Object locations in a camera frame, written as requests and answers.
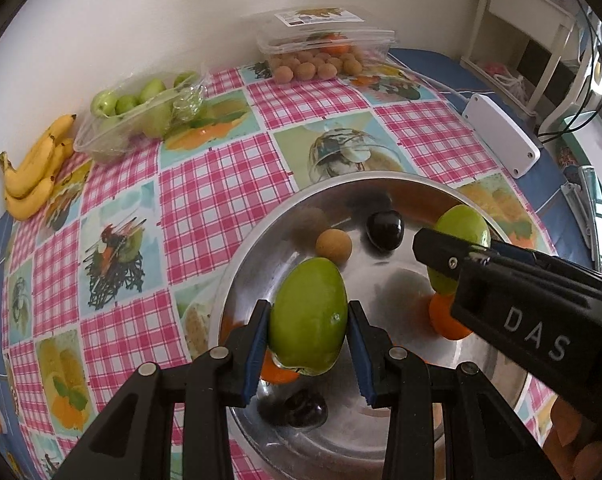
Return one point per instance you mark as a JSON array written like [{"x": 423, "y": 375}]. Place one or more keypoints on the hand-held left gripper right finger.
[{"x": 361, "y": 355}]

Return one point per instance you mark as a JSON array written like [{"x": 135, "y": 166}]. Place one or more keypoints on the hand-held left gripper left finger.
[{"x": 258, "y": 350}]

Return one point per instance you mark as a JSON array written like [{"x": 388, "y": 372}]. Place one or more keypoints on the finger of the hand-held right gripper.
[{"x": 438, "y": 255}]

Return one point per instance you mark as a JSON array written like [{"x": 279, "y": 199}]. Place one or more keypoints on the orange tangerine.
[
  {"x": 446, "y": 322},
  {"x": 281, "y": 374}
]

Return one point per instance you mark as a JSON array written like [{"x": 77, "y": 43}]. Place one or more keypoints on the large green mango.
[{"x": 461, "y": 227}]

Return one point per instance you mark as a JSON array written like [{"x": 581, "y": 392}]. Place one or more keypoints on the dark cherry with stem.
[{"x": 383, "y": 230}]

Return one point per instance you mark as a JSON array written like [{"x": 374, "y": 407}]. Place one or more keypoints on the small green mango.
[{"x": 308, "y": 315}]

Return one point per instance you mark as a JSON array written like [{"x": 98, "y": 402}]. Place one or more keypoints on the dark plum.
[{"x": 306, "y": 410}]

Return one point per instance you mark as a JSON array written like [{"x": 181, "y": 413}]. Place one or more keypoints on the silver metal plate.
[{"x": 331, "y": 440}]

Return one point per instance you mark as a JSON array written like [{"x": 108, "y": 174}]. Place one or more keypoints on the brown longan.
[{"x": 333, "y": 246}]

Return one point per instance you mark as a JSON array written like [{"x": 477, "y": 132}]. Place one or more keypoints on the person's right hand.
[{"x": 566, "y": 430}]

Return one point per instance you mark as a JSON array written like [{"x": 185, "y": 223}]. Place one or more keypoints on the white plastic power box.
[{"x": 501, "y": 135}]

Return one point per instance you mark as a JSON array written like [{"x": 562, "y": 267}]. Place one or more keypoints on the silver metal tongs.
[{"x": 588, "y": 200}]

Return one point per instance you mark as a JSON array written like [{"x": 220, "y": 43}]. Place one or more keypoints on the white net bag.
[{"x": 513, "y": 85}]

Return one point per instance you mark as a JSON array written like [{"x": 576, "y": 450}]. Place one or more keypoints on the pile of packed longans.
[{"x": 301, "y": 70}]

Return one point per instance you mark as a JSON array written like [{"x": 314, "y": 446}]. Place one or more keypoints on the clear plastic longan container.
[{"x": 326, "y": 42}]

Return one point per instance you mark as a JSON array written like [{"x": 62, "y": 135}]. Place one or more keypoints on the white wooden shelf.
[{"x": 481, "y": 15}]

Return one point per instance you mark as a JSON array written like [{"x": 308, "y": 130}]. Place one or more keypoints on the plastic bag of green fruit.
[{"x": 111, "y": 145}]

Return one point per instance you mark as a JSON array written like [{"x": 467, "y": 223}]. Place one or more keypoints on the pile of packed green jujubes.
[{"x": 153, "y": 115}]

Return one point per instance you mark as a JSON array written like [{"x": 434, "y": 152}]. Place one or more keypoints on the yellow banana bunch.
[{"x": 28, "y": 195}]

